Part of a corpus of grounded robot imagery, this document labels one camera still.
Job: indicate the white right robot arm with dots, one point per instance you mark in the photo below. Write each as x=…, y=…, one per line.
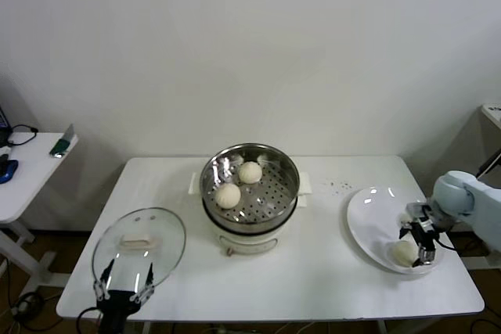
x=481, y=201

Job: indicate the black laptop screen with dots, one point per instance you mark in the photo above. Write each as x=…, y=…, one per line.
x=3, y=119

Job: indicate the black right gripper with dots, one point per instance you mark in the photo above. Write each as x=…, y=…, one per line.
x=424, y=232

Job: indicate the white steamed baozi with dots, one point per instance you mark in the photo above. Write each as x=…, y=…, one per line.
x=403, y=218
x=228, y=196
x=401, y=252
x=250, y=173

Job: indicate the white round plate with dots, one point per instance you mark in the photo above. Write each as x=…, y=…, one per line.
x=372, y=224

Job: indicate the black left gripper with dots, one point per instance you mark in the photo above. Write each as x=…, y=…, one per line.
x=115, y=306

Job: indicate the blue handheld device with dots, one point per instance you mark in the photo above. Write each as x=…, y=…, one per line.
x=8, y=169

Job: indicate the floor power strip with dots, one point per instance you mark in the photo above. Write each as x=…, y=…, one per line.
x=23, y=304

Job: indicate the stainless steel steamer basket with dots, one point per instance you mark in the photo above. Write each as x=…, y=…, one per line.
x=274, y=197

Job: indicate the scattered dark crumbs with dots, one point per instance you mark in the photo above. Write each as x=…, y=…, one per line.
x=344, y=184

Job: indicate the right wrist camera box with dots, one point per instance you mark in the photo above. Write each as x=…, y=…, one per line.
x=415, y=209

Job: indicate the cream electric cooker base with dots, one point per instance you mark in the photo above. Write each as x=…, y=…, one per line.
x=250, y=240

